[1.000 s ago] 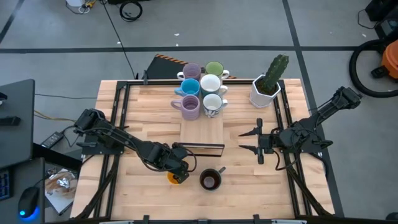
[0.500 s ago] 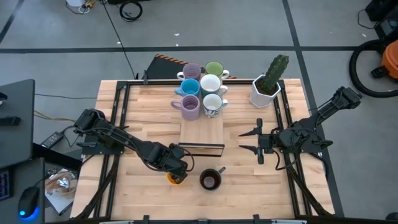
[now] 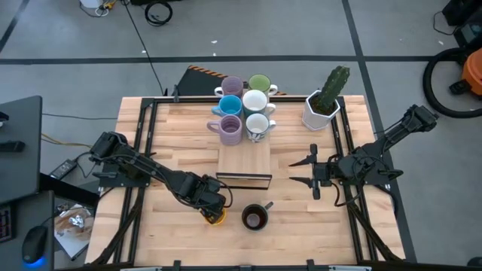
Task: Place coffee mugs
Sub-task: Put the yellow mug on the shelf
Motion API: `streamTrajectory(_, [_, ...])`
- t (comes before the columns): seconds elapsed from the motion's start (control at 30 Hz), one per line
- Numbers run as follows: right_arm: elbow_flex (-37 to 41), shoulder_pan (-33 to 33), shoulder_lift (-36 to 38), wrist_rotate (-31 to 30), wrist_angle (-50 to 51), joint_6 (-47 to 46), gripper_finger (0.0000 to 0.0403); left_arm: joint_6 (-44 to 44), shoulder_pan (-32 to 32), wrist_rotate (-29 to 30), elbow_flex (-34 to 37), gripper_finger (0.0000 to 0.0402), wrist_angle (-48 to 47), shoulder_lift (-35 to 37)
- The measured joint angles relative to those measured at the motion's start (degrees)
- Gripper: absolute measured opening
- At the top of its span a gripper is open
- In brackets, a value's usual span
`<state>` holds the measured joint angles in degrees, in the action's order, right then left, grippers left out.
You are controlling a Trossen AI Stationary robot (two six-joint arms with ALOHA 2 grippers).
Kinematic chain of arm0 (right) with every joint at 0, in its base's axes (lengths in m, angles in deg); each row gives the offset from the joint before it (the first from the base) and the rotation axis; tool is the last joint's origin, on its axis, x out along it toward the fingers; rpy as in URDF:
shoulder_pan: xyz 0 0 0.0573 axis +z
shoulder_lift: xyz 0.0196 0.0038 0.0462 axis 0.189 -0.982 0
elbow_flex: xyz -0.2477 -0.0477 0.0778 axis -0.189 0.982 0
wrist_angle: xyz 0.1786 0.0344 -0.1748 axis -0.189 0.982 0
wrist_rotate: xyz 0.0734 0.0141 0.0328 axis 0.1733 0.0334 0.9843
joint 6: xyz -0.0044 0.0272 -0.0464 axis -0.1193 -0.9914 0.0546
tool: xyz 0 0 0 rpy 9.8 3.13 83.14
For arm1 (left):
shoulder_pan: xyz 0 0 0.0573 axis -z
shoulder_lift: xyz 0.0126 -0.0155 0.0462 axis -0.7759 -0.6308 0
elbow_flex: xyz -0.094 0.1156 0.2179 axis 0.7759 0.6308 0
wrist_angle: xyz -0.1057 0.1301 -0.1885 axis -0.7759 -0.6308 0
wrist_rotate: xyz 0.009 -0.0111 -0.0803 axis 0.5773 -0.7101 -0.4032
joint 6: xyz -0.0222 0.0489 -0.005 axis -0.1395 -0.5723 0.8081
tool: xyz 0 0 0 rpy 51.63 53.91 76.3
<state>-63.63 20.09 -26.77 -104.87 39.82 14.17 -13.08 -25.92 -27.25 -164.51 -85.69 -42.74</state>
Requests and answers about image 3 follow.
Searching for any right arm's gripper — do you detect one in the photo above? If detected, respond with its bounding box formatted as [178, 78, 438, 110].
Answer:
[288, 143, 349, 201]

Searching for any left arm's gripper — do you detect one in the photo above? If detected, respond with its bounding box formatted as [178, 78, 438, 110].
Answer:
[176, 171, 227, 225]

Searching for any yellow faceted mug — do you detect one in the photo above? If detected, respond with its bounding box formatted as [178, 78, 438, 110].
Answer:
[201, 208, 228, 227]

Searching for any white mug blue leaf pattern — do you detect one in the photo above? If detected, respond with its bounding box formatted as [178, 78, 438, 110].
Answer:
[245, 112, 277, 144]

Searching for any purple ribbed mug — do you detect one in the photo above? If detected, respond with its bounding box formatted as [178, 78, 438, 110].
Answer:
[206, 114, 244, 147]

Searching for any teal mug white handle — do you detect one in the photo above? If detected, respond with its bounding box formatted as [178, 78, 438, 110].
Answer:
[242, 89, 277, 118]

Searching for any light blue faceted mug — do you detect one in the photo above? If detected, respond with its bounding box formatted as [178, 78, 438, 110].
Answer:
[211, 94, 243, 118]

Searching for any green mug white handle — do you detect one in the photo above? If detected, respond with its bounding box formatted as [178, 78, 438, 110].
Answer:
[247, 73, 279, 97]

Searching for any lavender mug white handle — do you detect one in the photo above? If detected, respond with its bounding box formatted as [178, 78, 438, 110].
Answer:
[213, 75, 245, 99]

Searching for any blue-brown glazed mug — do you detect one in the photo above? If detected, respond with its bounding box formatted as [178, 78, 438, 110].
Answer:
[241, 201, 275, 232]

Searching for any white faceted planter pot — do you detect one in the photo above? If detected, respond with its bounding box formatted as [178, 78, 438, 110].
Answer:
[300, 89, 342, 132]

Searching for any green cactus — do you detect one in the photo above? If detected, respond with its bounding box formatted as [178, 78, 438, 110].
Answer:
[311, 65, 351, 114]

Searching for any open box with foil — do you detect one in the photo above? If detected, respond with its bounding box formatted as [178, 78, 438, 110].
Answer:
[53, 202, 96, 261]

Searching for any black power adapter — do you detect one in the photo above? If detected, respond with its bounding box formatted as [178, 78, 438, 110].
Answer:
[48, 159, 79, 181]

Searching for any orange vacuum cleaner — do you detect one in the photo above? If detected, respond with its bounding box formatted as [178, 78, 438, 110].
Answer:
[462, 47, 482, 97]
[422, 47, 482, 120]

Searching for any dark grey desk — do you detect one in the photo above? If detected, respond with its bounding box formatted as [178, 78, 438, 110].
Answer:
[0, 190, 56, 271]
[0, 95, 43, 206]

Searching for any black computer mouse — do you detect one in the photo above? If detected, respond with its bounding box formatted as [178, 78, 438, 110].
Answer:
[21, 225, 49, 265]

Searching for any black remote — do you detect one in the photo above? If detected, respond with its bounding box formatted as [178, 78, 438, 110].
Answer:
[0, 141, 26, 153]

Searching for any black keyboard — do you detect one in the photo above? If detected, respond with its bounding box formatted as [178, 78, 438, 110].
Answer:
[0, 205, 17, 244]

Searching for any black equipment box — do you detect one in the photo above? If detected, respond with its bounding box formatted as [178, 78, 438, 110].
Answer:
[442, 0, 482, 49]

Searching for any wooden shelf riser black frame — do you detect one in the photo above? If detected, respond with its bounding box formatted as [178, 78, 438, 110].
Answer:
[215, 96, 273, 190]

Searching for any black cable ramp striped edge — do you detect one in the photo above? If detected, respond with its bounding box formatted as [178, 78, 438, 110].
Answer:
[175, 65, 287, 98]

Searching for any yellow cable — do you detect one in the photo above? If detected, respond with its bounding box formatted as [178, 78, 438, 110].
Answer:
[40, 132, 65, 147]

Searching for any long black floor cable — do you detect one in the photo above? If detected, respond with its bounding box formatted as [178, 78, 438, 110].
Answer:
[120, 0, 167, 96]

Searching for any coiled black cable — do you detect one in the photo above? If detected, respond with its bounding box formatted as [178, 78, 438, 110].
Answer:
[145, 0, 173, 26]

